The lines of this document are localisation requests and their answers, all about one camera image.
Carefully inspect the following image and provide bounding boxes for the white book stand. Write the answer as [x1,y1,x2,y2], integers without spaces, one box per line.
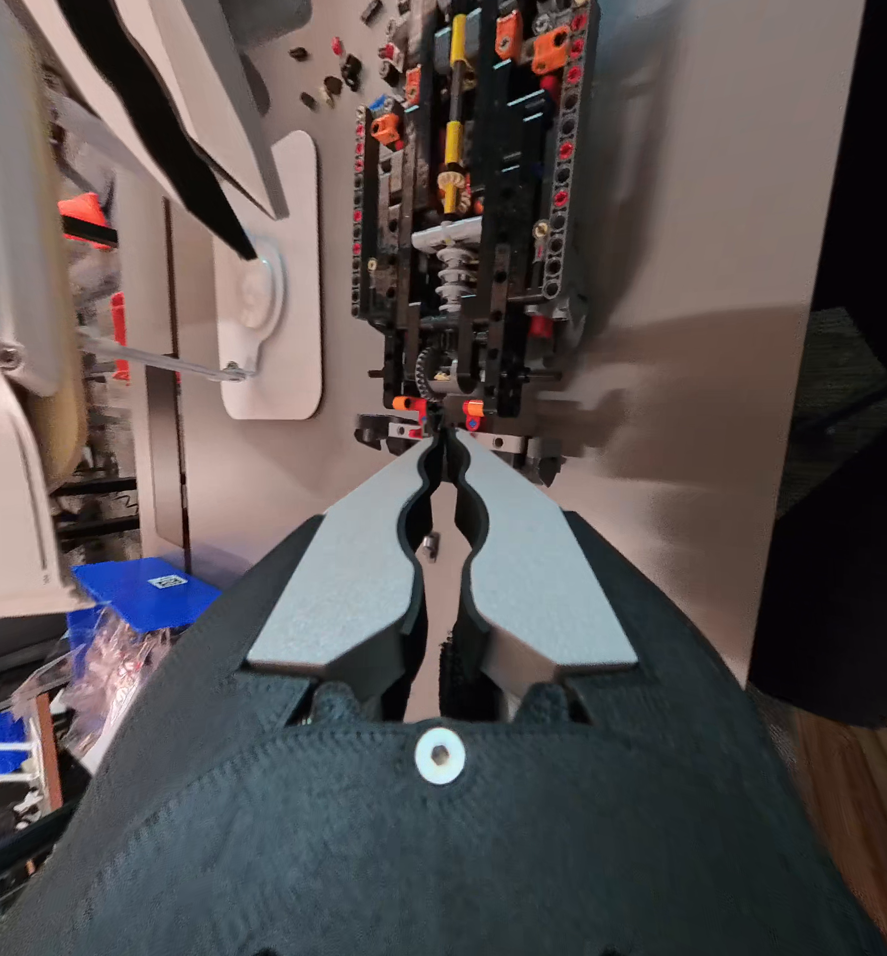
[0,0,324,490]

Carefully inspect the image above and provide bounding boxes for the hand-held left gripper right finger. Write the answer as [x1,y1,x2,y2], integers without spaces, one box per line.
[447,432,639,721]

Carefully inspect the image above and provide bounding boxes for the bags of lego pieces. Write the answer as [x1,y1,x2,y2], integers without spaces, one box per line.
[10,605,191,755]

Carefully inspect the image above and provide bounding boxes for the lego car model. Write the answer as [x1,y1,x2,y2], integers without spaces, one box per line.
[350,0,601,488]

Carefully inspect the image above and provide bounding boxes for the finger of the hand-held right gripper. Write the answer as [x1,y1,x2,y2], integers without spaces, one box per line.
[108,0,290,262]
[21,0,248,262]

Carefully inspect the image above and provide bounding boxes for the lego instruction booklet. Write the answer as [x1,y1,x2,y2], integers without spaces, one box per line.
[0,299,79,609]

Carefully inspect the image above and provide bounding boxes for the blue bin with lego bags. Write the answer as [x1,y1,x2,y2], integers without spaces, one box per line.
[66,556,222,677]

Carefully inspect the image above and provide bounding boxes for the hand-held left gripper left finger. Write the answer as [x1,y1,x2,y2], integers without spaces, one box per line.
[246,437,443,721]

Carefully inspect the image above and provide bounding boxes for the orange traffic cone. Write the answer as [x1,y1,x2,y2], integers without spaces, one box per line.
[59,193,119,251]

